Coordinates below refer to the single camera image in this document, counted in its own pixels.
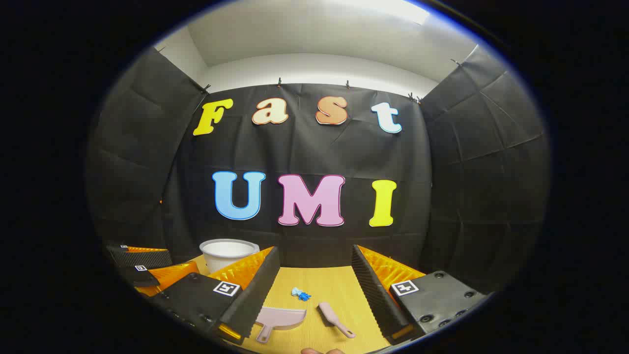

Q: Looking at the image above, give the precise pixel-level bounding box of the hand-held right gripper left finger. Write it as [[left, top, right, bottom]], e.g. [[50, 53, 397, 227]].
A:
[[147, 246, 281, 343]]

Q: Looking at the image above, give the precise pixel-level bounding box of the wooden desktop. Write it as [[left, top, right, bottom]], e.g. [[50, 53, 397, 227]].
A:
[[189, 255, 396, 354]]

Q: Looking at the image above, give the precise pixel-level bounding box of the row of black cloth clips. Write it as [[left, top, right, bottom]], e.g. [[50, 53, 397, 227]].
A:
[[156, 47, 462, 104]]

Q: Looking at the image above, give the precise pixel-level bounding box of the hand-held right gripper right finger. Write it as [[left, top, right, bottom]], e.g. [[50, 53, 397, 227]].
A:
[[351, 244, 492, 346]]

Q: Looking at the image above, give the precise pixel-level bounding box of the pale purple plastic dustpan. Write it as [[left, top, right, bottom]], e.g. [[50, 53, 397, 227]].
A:
[[256, 307, 308, 344]]

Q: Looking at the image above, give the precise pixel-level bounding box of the small pale purple broom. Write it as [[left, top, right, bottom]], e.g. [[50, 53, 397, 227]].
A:
[[318, 301, 356, 339]]

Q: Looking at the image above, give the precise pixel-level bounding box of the white ribbed garbage bin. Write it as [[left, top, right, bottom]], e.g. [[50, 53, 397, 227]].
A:
[[199, 239, 260, 274]]

